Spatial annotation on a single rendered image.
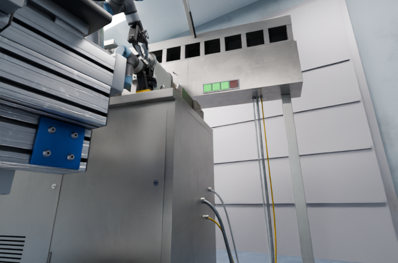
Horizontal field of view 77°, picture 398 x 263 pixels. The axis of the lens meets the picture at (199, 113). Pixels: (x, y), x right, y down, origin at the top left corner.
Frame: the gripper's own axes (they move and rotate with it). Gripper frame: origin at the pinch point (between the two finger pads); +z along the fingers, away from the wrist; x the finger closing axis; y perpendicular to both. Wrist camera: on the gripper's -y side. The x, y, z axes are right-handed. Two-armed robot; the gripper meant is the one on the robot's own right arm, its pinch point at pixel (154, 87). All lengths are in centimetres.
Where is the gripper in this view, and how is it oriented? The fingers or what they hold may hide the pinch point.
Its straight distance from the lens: 149.4
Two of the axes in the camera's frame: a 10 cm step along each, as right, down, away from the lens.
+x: -9.5, 1.1, 2.8
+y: 0.0, -9.4, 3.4
